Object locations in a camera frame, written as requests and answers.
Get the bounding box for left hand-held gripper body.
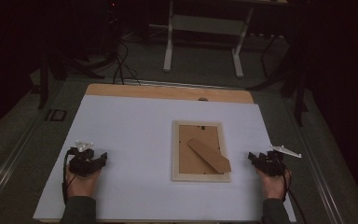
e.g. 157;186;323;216
66;140;103;178

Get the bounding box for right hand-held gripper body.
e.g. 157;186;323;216
258;144;303;177

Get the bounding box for wooden photo frame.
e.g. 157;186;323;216
171;119;232;183

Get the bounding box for person's right hand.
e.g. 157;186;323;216
256;169;293;201

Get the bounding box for person's left hand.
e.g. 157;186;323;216
65;167;103;200

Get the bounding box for white table sheet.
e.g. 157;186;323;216
32;94;297;223

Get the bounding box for black floor socket box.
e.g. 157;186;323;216
44;108;68;122

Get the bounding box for black tripod stand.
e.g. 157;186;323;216
246;29;311;128
36;50;106;110

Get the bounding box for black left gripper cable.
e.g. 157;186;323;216
62;148;76;205

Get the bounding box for metal floor rail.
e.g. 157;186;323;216
0;116;43;214
290;101;347;224

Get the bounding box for black floor cables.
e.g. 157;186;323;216
111;39;143;86

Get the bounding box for white metal desk frame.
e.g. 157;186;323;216
162;0;256;79

